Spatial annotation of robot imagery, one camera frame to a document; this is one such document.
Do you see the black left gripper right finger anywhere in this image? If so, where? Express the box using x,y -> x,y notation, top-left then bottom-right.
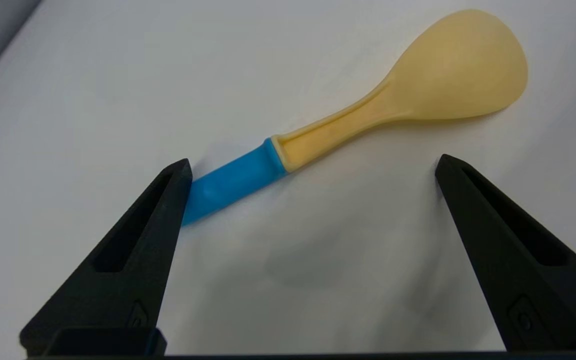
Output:
434,154 -> 576,352

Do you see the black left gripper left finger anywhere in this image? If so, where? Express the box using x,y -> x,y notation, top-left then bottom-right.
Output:
19,158 -> 193,357

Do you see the yellow spoon with blue handle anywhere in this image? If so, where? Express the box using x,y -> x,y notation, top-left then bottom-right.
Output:
182,8 -> 529,227

